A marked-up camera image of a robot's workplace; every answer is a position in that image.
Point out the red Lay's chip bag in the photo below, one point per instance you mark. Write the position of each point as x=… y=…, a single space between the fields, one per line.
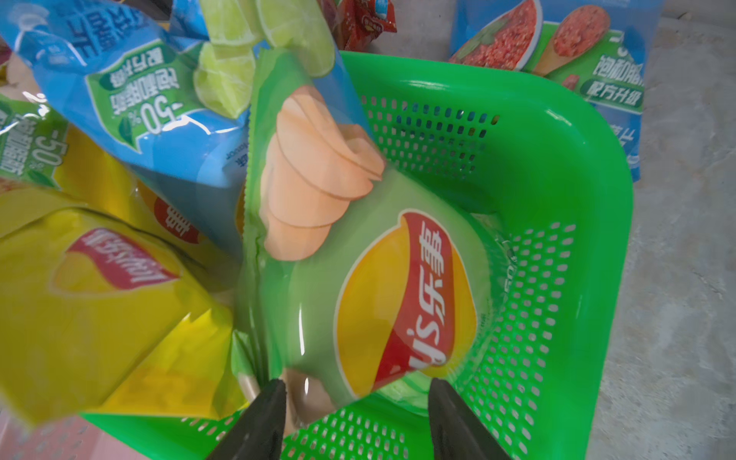
x=354 y=24

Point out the light blue Lay's chip bag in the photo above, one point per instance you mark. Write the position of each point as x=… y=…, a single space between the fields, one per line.
x=173 y=104

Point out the green plastic basket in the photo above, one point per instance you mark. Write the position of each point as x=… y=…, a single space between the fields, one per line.
x=533 y=200

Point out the yellow lay's chip bag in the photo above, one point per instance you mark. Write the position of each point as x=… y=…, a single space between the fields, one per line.
x=96 y=317
x=40 y=147

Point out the blue tomato Lay's chip bag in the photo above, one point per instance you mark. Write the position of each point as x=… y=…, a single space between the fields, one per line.
x=598 y=49

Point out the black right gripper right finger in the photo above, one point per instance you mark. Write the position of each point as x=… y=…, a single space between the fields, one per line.
x=460 y=428

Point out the yellow Lay's chip bag front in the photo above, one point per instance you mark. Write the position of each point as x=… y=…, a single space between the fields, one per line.
x=40 y=147

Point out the green Lay's chip bag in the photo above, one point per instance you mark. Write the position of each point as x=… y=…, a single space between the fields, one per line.
x=360 y=280

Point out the pink plastic basket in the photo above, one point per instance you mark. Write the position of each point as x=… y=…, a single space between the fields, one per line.
x=71 y=438

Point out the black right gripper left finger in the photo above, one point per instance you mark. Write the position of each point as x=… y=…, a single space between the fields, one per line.
x=259 y=432

